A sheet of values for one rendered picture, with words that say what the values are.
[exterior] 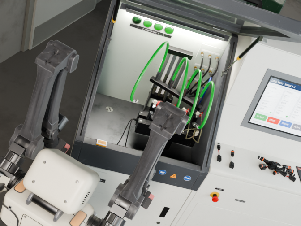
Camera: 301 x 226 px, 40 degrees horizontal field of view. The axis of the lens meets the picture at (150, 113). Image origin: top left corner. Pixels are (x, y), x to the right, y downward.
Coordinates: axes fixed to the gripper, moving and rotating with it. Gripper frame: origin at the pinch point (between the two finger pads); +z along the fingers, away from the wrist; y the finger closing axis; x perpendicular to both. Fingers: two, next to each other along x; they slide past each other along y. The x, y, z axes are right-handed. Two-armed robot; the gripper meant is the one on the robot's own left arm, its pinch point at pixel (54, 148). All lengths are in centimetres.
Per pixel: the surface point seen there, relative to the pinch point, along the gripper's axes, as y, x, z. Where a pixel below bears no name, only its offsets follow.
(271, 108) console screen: -80, -80, 12
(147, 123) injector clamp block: -27, -42, 23
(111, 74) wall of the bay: 8, -61, 31
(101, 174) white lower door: -19.4, -7.9, 31.8
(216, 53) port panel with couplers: -40, -93, 10
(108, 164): -20.7, -12.2, 24.5
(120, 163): -25.8, -15.5, 22.6
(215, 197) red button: -77, -29, 35
